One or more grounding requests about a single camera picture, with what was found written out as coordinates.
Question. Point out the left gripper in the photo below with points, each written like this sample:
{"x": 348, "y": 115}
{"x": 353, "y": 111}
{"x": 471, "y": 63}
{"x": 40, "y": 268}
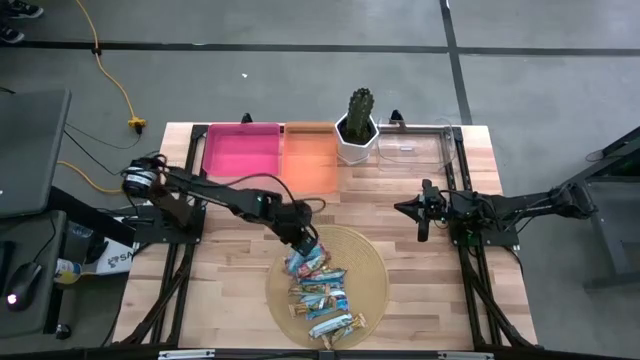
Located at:
{"x": 292, "y": 222}

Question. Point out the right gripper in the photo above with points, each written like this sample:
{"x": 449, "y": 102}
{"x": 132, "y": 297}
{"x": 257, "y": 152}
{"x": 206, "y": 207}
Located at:
{"x": 435, "y": 207}

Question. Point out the chocolate chip granola bar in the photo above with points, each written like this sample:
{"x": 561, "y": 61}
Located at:
{"x": 297, "y": 262}
{"x": 320, "y": 260}

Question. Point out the oatmeal raisin granola bar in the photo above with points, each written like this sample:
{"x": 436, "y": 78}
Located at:
{"x": 325, "y": 276}

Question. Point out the white-labelled peanut butter granola bar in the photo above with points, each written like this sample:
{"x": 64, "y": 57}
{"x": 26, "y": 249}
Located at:
{"x": 330, "y": 299}

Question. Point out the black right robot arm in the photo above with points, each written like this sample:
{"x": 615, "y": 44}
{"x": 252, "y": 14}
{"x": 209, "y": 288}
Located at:
{"x": 525, "y": 205}

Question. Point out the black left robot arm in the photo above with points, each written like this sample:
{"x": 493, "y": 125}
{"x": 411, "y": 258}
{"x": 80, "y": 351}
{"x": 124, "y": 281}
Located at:
{"x": 225, "y": 192}

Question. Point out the clear plastic bin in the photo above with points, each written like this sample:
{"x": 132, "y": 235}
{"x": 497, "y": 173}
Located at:
{"x": 415, "y": 160}

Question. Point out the round woven placemat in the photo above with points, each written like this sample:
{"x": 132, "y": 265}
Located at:
{"x": 370, "y": 280}

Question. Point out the orange plastic bin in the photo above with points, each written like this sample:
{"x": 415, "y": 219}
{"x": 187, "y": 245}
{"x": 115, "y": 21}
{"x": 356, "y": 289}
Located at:
{"x": 310, "y": 160}

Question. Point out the black table clamp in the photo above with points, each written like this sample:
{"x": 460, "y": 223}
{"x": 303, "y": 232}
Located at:
{"x": 396, "y": 116}
{"x": 246, "y": 119}

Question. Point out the green cactus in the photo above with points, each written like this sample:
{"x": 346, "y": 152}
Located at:
{"x": 360, "y": 115}

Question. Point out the pink plastic bin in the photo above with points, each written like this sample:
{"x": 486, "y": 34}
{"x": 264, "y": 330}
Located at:
{"x": 240, "y": 150}

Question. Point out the white printed box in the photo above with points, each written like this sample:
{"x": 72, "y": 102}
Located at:
{"x": 117, "y": 260}

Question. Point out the black stand beam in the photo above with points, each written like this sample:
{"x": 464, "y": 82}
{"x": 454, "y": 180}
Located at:
{"x": 90, "y": 215}

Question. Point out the yellow plastic bottle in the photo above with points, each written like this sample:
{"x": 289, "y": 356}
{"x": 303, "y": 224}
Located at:
{"x": 67, "y": 272}

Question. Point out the black computer mouse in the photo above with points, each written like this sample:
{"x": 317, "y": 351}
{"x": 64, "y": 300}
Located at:
{"x": 22, "y": 285}

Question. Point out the dark side desk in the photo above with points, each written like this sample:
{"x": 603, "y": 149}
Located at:
{"x": 30, "y": 325}

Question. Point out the dark grey laptop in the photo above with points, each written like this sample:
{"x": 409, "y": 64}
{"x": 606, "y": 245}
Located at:
{"x": 30, "y": 150}

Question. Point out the person's shoe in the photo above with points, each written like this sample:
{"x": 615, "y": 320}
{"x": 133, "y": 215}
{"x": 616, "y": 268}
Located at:
{"x": 11, "y": 35}
{"x": 22, "y": 9}

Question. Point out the black aluminium table frame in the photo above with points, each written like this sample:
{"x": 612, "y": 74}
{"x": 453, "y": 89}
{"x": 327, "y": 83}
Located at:
{"x": 196, "y": 145}

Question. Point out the silver metal bracket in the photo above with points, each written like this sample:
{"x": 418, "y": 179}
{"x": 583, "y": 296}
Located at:
{"x": 185, "y": 354}
{"x": 465, "y": 355}

